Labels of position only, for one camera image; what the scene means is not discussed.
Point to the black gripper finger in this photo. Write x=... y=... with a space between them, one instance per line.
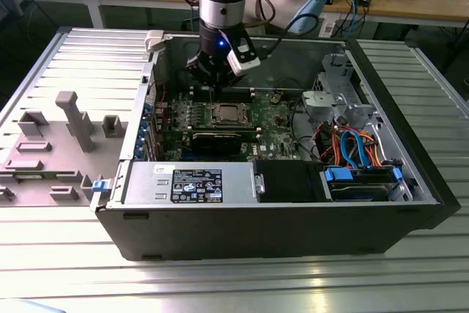
x=226 y=76
x=199 y=69

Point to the thin metal locking lever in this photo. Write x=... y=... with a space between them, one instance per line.
x=210 y=99

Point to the silver CPU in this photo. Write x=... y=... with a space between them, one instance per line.
x=228 y=112

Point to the black RAM slot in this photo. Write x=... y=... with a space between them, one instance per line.
x=242 y=98
x=223 y=127
x=223 y=132

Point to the blue expansion slot clip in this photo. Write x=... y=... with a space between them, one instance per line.
x=139 y=151
x=144 y=131
x=148 y=109

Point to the round coin battery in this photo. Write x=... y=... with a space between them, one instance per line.
x=275 y=98

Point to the beige case latch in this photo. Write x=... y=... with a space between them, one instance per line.
x=154 y=40

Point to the black graphics card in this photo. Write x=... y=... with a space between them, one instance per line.
x=216 y=142

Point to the green motherboard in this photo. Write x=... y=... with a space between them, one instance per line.
x=271 y=133

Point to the silver metal drive cage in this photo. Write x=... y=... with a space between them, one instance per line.
x=322 y=102

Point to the white labelled box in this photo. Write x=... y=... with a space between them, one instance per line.
x=328 y=27

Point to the black plastic shroud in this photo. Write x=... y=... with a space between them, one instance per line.
x=286 y=181

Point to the silver power supply unit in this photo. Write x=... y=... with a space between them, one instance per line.
x=146 y=181

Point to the blue disk carrier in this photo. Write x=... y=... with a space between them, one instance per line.
x=337 y=174

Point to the blue case latch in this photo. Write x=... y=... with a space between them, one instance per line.
x=101 y=186

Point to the small black device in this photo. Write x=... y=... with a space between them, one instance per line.
x=364 y=0

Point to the black PC case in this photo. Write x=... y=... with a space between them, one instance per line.
x=256 y=232

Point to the grey parts rack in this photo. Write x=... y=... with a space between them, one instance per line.
x=62 y=151

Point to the grey hard disk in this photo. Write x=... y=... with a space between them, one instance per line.
x=355 y=192

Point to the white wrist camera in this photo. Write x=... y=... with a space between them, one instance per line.
x=242 y=62

